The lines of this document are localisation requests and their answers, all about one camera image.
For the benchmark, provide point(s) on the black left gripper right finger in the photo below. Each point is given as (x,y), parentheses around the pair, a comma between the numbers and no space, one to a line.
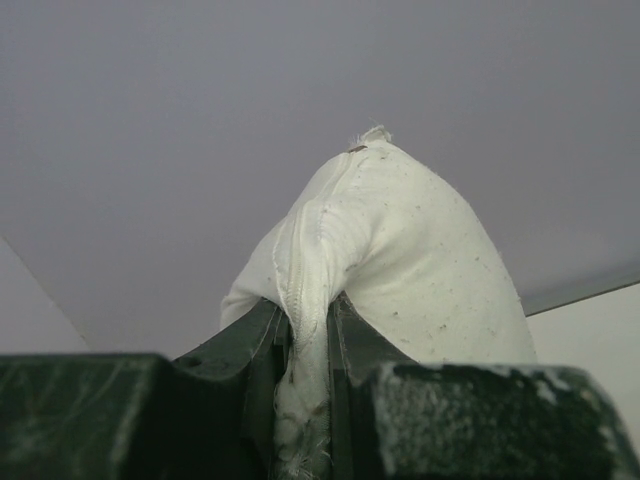
(393,418)

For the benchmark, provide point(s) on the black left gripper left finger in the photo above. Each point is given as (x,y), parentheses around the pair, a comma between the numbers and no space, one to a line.
(205,415)

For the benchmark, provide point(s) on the white pillow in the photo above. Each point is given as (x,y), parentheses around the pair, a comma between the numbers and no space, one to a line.
(412,257)

